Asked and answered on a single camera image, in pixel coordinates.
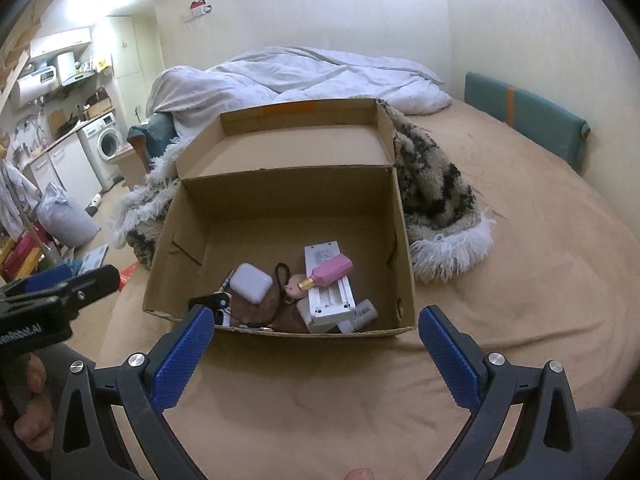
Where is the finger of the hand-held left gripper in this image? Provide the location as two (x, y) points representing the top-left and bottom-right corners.
(50, 265), (121, 321)
(0, 265), (73, 303)

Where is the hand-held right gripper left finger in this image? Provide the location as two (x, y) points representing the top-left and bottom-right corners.
(50, 305), (216, 480)

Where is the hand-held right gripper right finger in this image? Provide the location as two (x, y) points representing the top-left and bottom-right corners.
(419, 305), (586, 480)

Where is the small black device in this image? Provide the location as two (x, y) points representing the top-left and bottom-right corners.
(189, 291), (232, 313)

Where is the white tube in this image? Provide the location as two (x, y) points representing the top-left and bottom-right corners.
(340, 299), (378, 333)

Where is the white charger block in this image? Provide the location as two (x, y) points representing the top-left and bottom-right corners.
(229, 262), (274, 306)

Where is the long white device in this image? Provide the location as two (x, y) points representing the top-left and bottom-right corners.
(303, 241), (357, 333)

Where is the small pink doll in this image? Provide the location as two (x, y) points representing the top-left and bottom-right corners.
(282, 273), (313, 306)

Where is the pink perfume bottle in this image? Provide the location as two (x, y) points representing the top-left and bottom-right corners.
(298, 254), (354, 292)

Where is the cardboard box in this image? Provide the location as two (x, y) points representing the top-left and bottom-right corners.
(142, 97), (417, 339)

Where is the person's left hand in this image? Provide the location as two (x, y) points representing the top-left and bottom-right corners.
(0, 352), (58, 456)

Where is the pale bathroom scale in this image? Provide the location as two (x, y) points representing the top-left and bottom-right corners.
(79, 245), (110, 276)

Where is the red storage bag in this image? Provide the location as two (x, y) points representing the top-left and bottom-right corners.
(0, 235), (43, 283)

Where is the red printed bag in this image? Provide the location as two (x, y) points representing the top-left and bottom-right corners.
(117, 260), (138, 291)

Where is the metal pole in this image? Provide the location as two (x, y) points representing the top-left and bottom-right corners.
(12, 195), (58, 266)

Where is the grey stuffed bag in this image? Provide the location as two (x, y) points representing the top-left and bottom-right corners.
(37, 182), (101, 248)

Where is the hanging white cloth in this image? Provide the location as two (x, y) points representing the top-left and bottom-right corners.
(0, 159), (40, 233)

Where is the white kitchen base cabinet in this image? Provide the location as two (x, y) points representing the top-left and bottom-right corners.
(22, 132), (103, 206)

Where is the wooden bedside table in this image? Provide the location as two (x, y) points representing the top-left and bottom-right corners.
(107, 140), (151, 191)

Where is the white washing machine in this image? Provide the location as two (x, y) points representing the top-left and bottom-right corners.
(77, 112), (126, 188)

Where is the teal padded cushion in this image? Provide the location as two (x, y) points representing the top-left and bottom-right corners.
(126, 111), (178, 173)

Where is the shaggy patterned fringed rug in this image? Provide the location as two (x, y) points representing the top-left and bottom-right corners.
(107, 95), (498, 283)

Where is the small brown carton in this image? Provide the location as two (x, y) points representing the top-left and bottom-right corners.
(82, 97), (113, 121)

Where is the white water heater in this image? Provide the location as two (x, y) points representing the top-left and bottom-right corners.
(9, 66), (60, 110)

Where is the white range hood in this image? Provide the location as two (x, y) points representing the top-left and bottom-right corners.
(56, 51), (96, 87)

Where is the teal cushion orange stripe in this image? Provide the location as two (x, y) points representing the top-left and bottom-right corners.
(464, 71), (591, 173)

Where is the white duvet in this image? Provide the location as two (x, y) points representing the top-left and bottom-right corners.
(145, 46), (453, 116)

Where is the white wall cabinet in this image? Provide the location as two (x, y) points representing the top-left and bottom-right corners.
(29, 27), (93, 59)

